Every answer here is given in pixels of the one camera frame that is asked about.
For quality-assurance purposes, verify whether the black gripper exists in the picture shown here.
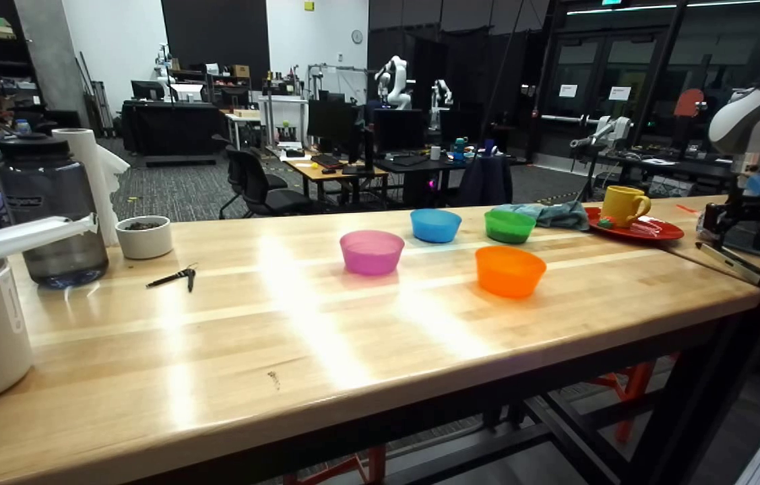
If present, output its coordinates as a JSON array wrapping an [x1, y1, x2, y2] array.
[[700, 192, 760, 248]]

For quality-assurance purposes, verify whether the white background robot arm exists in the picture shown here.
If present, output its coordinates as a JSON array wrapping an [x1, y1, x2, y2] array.
[[374, 55, 412, 110]]

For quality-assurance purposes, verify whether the red plate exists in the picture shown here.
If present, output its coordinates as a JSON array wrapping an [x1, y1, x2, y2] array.
[[584, 208, 684, 246]]

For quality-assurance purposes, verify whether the yellow mug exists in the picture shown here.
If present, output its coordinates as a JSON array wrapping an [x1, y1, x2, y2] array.
[[602, 186, 653, 227]]

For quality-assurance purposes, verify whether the grey-green cloth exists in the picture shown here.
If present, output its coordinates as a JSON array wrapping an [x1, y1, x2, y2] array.
[[518, 203, 584, 230]]

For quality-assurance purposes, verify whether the green plastic bowl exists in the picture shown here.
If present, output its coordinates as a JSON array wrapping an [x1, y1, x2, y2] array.
[[486, 208, 536, 246]]

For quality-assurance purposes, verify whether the orange plastic bowl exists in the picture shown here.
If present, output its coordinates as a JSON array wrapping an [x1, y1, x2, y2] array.
[[476, 246, 548, 300]]

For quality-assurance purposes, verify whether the blue plastic bowl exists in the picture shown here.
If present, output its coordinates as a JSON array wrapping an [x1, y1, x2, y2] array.
[[409, 208, 460, 246]]

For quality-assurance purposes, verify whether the pink plastic bowl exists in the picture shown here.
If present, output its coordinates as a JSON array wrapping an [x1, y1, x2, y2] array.
[[339, 230, 405, 279]]

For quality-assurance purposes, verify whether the black office chair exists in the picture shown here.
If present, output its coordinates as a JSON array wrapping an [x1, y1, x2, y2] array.
[[224, 148, 315, 215]]

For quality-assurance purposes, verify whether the small white ceramic cup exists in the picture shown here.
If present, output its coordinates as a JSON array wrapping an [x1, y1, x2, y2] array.
[[117, 215, 173, 261]]

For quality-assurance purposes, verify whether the white paper towel roll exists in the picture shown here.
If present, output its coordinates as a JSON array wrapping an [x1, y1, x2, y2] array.
[[55, 128, 130, 246]]

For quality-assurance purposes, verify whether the wall clock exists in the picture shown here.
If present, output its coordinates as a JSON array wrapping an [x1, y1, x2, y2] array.
[[351, 31, 363, 47]]

